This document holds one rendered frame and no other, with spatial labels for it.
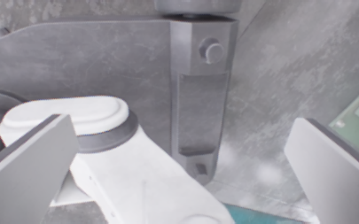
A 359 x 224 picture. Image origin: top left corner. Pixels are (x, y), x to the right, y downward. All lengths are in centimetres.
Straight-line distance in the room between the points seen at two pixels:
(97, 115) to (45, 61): 19
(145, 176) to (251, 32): 56
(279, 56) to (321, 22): 17
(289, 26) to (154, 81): 50
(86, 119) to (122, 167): 10
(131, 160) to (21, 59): 32
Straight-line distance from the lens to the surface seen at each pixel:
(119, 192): 29
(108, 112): 36
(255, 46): 73
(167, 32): 45
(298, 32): 81
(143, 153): 33
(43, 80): 52
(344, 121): 119
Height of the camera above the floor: 61
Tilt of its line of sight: 57 degrees down
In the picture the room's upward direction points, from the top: 160 degrees clockwise
